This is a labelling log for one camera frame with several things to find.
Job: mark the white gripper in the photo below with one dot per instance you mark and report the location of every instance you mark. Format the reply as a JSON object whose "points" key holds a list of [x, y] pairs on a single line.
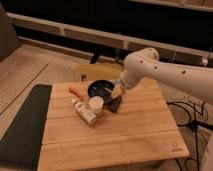
{"points": [[121, 83]]}

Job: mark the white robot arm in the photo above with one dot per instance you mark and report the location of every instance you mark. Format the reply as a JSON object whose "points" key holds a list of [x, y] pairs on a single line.
{"points": [[196, 81]]}

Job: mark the black ceramic bowl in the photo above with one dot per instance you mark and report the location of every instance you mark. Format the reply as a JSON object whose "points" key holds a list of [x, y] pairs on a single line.
{"points": [[102, 88]]}

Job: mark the white ceramic cup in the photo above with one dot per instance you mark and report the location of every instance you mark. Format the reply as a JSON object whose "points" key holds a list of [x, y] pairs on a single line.
{"points": [[96, 104]]}

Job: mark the dark brown oblong object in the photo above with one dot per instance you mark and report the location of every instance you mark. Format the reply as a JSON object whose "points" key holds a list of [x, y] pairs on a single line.
{"points": [[114, 105]]}

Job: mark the orange carrot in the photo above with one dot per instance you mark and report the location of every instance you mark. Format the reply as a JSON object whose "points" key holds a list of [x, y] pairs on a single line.
{"points": [[76, 93]]}

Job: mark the white plastic bottle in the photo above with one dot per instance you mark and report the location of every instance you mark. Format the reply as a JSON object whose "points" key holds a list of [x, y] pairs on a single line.
{"points": [[84, 112]]}

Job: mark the wooden table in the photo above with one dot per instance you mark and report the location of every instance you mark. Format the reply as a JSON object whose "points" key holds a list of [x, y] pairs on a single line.
{"points": [[143, 130]]}

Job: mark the black tripod stand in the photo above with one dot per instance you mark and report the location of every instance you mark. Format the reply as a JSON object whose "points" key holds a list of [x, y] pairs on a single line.
{"points": [[194, 124]]}

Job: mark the black floor mat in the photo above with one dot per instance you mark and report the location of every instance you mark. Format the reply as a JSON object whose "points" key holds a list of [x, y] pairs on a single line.
{"points": [[22, 141]]}

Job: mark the white wall rail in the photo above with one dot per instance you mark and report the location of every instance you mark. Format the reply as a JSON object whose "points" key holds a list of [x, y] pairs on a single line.
{"points": [[96, 36]]}

